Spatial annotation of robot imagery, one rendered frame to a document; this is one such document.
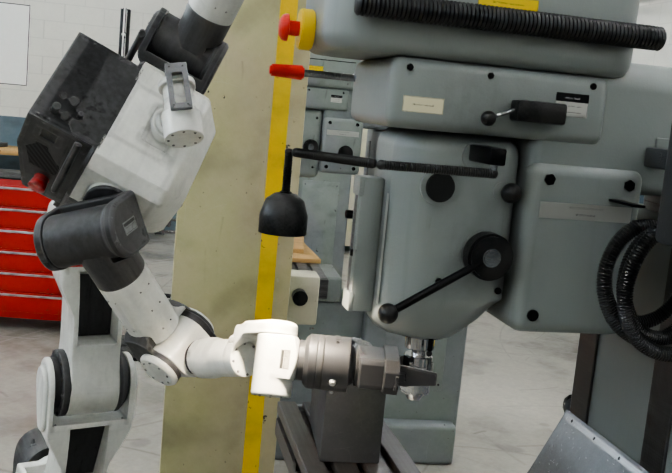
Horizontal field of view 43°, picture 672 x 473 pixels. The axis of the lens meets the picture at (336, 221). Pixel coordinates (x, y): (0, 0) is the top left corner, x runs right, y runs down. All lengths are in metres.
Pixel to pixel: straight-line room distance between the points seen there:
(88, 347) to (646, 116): 1.18
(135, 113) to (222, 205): 1.52
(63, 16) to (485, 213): 9.26
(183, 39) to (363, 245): 0.58
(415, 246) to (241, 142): 1.81
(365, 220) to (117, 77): 0.53
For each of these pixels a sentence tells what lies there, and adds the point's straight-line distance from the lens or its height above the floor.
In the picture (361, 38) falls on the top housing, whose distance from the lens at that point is 1.19.
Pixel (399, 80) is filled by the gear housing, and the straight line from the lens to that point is 1.21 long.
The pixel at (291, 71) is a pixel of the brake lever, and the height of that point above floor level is 1.70.
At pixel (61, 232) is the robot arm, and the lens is 1.45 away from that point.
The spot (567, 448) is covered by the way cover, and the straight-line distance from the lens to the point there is 1.69.
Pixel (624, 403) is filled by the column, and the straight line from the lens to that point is 1.57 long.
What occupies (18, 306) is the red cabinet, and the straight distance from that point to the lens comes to 6.01.
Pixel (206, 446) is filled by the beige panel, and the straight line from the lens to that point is 3.27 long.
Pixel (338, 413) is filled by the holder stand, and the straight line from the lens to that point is 1.71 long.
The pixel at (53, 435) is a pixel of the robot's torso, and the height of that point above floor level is 0.91.
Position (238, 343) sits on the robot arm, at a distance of 1.45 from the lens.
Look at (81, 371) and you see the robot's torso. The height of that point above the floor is 1.06.
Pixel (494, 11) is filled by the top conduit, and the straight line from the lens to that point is 1.21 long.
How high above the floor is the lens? 1.65
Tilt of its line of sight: 8 degrees down
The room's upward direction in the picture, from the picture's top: 5 degrees clockwise
